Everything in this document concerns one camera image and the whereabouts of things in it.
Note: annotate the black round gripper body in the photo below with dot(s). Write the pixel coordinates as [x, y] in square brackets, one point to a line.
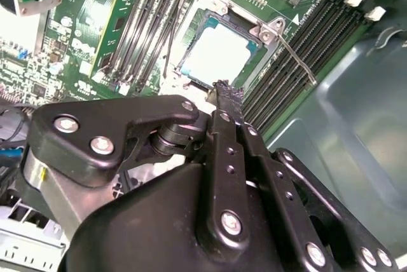
[143, 230]

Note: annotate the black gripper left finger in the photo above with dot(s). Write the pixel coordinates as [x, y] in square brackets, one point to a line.
[79, 119]

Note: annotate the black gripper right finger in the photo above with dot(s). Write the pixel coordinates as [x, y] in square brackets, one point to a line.
[286, 208]

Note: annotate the silver CPU green edge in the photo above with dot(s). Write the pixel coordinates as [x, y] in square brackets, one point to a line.
[219, 52]

